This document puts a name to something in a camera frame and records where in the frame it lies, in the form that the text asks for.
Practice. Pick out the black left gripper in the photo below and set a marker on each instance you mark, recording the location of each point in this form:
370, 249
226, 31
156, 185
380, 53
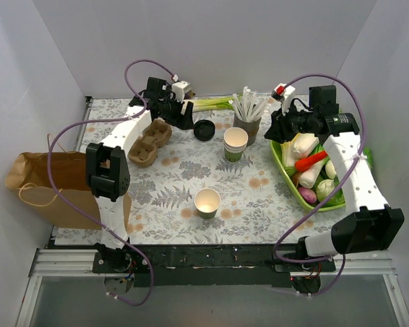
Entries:
183, 116

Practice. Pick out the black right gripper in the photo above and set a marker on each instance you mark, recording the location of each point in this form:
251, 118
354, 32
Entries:
280, 125

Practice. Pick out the green white paper cup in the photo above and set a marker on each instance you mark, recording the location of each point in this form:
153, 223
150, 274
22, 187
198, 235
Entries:
207, 202

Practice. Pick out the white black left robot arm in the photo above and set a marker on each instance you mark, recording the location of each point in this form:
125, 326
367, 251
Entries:
107, 172

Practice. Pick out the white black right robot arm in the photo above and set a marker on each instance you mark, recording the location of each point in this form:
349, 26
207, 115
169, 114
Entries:
370, 224

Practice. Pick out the stack of black lids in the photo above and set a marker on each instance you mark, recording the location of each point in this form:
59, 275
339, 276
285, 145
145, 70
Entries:
204, 130

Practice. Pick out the green plastic tray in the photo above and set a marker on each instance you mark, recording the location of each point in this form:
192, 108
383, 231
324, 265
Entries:
277, 155

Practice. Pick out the purple toy eggplant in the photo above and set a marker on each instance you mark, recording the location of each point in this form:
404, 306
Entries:
189, 95

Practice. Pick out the brown cup with straws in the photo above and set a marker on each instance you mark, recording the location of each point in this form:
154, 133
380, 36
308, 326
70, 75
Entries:
248, 109

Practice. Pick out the large toy napa cabbage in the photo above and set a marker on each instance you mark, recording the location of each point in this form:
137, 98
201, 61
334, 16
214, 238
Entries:
302, 145

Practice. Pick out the stack of paper cups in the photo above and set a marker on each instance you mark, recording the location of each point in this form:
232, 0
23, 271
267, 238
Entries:
235, 142

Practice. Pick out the green white toy leek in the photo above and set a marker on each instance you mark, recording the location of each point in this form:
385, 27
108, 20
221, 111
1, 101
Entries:
218, 103

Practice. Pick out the orange toy carrot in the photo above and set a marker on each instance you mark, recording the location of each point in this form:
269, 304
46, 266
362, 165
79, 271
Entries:
306, 163

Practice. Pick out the brown cardboard cup carrier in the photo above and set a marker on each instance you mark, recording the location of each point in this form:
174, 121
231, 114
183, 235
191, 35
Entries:
144, 151

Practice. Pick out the floral patterned table mat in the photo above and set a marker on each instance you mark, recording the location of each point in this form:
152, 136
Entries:
192, 194

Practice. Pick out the purple toy onion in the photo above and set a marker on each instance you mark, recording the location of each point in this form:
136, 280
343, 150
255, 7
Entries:
308, 195

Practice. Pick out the white toy bok choy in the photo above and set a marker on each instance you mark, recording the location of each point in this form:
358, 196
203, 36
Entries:
324, 188

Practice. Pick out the toy green lettuce head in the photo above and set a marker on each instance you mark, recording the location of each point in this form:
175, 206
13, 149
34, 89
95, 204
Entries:
367, 153

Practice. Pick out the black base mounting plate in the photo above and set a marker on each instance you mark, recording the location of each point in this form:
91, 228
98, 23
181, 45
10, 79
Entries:
170, 265

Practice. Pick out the brown paper bag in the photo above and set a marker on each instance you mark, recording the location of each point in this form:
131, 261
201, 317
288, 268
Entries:
28, 179

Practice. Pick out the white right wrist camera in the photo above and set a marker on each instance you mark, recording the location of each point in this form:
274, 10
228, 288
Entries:
284, 95

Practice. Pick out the aluminium frame rail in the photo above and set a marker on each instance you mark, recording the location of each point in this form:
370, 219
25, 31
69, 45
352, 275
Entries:
79, 262

